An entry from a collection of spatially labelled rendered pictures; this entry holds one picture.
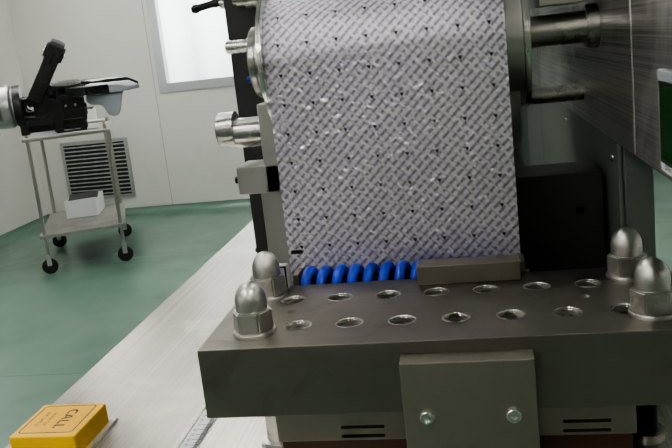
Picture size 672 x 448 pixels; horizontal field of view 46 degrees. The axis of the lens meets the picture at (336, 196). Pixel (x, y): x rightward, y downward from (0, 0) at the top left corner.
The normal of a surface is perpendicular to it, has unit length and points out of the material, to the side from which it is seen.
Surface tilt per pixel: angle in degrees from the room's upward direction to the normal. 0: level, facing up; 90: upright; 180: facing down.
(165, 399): 0
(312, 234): 90
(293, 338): 0
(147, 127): 90
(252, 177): 90
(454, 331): 0
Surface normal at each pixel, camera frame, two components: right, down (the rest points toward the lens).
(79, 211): 0.12, 0.18
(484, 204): -0.15, 0.21
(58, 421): -0.11, -0.98
